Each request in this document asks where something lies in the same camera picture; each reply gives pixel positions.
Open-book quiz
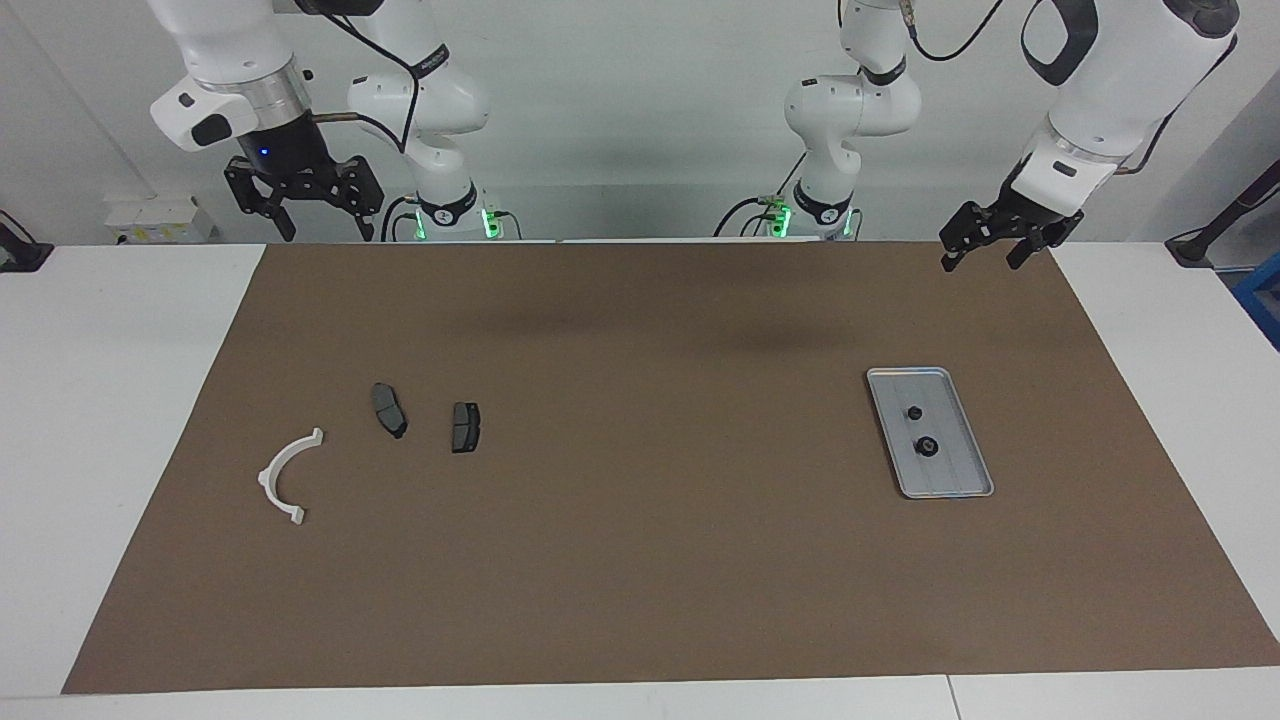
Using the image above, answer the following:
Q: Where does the silver metal tray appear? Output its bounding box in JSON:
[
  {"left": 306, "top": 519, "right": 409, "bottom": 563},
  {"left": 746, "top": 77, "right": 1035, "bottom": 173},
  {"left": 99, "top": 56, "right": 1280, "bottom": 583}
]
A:
[{"left": 866, "top": 367, "right": 995, "bottom": 500}]

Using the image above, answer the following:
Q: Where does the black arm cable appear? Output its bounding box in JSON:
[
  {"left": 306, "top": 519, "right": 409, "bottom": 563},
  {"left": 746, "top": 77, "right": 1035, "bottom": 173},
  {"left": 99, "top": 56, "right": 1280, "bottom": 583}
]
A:
[
  {"left": 900, "top": 0, "right": 1241, "bottom": 177},
  {"left": 298, "top": 0, "right": 447, "bottom": 157}
]

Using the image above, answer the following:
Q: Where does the brown table mat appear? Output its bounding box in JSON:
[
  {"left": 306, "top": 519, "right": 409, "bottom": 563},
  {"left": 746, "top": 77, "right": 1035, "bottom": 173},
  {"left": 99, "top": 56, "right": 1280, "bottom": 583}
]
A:
[{"left": 62, "top": 240, "right": 1280, "bottom": 695}]

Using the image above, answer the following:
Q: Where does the black clamp mount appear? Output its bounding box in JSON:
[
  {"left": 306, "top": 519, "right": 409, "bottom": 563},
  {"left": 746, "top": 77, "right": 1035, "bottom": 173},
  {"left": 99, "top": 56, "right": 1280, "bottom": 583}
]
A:
[{"left": 0, "top": 208, "right": 54, "bottom": 274}]

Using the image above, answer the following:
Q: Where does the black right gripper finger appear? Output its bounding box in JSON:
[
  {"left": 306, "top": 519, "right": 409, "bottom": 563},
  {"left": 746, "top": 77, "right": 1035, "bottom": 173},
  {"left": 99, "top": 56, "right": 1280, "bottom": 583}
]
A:
[
  {"left": 224, "top": 158, "right": 299, "bottom": 244},
  {"left": 328, "top": 155, "right": 387, "bottom": 244}
]

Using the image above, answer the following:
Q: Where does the white semicircular bracket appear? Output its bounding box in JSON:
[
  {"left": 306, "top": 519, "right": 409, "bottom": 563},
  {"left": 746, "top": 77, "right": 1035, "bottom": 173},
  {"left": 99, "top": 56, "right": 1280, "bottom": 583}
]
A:
[{"left": 257, "top": 427, "right": 326, "bottom": 527}]

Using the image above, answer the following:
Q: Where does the white box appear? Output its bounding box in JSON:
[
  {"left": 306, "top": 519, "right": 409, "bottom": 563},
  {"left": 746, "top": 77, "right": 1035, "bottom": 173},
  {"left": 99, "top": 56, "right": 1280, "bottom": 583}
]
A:
[{"left": 104, "top": 194, "right": 217, "bottom": 247}]

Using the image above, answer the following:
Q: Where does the black base cable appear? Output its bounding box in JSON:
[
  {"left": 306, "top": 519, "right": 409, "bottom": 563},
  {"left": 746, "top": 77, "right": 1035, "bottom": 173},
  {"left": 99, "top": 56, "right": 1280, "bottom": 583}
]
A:
[
  {"left": 379, "top": 194, "right": 423, "bottom": 242},
  {"left": 713, "top": 150, "right": 811, "bottom": 239}
]

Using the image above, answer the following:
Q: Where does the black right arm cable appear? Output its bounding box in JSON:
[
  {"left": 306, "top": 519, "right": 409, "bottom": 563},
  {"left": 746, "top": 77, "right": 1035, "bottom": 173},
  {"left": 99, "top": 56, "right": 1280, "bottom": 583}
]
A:
[{"left": 298, "top": 0, "right": 447, "bottom": 157}]

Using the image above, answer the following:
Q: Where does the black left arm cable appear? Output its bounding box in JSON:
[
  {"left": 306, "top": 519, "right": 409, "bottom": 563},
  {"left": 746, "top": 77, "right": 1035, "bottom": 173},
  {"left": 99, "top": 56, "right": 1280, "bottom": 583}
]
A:
[{"left": 900, "top": 0, "right": 1241, "bottom": 177}]

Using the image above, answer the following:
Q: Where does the curved grey brake pad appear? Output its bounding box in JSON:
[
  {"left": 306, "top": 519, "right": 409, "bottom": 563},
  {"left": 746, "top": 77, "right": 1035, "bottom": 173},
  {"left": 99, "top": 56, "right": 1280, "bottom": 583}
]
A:
[{"left": 371, "top": 382, "right": 409, "bottom": 441}]

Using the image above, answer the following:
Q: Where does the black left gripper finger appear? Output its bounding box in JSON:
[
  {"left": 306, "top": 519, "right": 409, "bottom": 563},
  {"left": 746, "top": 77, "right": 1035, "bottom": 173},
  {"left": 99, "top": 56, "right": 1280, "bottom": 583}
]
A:
[
  {"left": 1005, "top": 224, "right": 1064, "bottom": 272},
  {"left": 939, "top": 202, "right": 1002, "bottom": 274}
]

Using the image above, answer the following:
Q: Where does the blue box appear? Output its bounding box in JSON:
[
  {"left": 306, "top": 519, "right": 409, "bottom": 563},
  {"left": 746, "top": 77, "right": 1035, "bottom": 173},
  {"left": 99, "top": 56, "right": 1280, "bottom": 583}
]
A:
[{"left": 1232, "top": 264, "right": 1280, "bottom": 351}]

